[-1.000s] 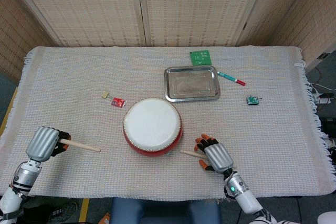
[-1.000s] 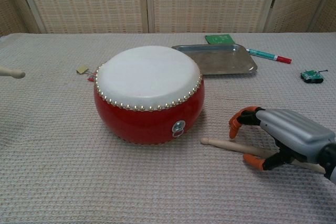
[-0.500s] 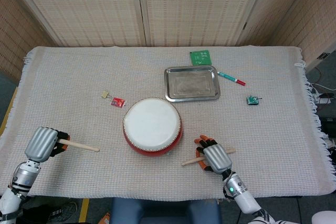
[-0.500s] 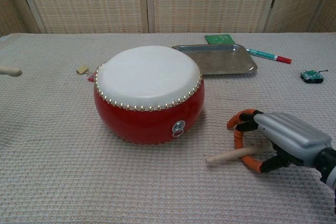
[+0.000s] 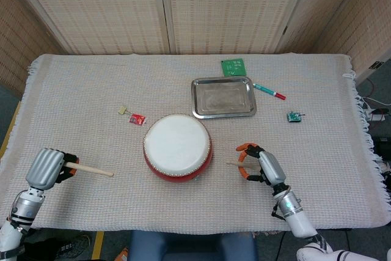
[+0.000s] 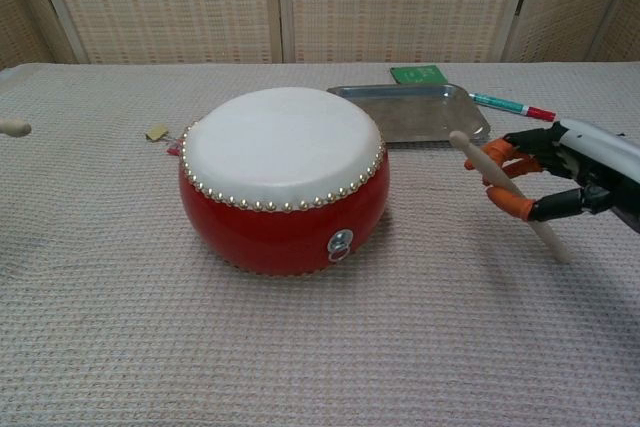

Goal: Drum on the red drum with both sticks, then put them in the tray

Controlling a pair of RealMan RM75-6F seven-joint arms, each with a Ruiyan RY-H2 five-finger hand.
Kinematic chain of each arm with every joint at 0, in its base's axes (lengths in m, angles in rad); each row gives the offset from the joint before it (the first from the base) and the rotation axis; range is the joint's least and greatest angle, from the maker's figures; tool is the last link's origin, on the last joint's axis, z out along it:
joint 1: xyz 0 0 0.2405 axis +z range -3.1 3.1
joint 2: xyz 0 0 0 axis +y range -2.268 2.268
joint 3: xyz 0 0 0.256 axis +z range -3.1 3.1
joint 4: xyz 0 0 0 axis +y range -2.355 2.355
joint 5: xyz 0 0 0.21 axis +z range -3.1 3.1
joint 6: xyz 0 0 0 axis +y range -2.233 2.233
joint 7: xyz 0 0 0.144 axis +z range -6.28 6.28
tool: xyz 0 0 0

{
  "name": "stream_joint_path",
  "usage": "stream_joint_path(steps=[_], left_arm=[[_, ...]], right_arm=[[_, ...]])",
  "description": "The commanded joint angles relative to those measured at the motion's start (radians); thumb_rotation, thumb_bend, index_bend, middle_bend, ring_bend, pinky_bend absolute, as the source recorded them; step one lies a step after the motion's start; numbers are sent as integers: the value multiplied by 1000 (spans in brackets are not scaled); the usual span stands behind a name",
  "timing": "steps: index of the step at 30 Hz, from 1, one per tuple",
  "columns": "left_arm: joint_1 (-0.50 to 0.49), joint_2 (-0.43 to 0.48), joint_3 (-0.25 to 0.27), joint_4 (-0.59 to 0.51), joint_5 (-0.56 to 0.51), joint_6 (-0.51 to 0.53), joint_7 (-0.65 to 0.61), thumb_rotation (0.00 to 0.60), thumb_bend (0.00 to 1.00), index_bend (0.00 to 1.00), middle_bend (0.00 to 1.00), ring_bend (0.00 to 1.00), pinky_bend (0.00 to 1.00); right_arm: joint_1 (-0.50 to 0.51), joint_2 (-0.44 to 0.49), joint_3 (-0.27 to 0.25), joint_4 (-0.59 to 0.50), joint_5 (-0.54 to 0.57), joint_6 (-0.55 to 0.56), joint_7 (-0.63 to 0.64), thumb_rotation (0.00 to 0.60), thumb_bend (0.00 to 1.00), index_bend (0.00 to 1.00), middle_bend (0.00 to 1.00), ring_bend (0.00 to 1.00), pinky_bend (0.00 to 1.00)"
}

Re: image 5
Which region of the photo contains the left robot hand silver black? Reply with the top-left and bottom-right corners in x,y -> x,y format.
25,148 -> 80,191

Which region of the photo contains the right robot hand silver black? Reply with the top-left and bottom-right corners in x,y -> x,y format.
236,142 -> 290,193

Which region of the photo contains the wooden drumstick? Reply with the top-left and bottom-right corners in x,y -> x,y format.
65,163 -> 115,178
225,160 -> 260,170

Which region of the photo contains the rectangular metal tray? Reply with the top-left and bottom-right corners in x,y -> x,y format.
191,76 -> 257,120

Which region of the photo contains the red and white drum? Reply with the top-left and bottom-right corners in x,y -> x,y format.
142,114 -> 213,183

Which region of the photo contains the small green toy tank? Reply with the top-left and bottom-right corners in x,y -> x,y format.
286,111 -> 306,123

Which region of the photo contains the green marker with red cap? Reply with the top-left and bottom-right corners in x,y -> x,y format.
252,83 -> 287,101

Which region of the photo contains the black sneaker shoe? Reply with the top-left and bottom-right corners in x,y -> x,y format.
56,235 -> 92,259

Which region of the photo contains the beige woven tablecloth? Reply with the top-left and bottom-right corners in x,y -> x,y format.
0,53 -> 382,233

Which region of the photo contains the small red packet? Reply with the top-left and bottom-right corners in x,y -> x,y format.
128,113 -> 147,126

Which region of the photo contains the green circuit board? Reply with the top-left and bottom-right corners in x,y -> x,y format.
221,58 -> 247,77

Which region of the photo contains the blue padded seat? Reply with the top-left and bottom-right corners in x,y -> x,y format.
128,230 -> 259,261

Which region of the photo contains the black box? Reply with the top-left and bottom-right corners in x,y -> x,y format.
371,135 -> 391,161

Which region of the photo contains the white power strip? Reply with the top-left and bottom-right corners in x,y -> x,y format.
365,108 -> 386,122

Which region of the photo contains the woven folding screen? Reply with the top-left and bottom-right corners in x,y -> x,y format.
0,0 -> 391,97

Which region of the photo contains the white cable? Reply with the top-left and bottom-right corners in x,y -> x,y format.
362,96 -> 391,109

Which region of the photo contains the red cable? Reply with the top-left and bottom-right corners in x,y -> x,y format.
365,77 -> 376,98

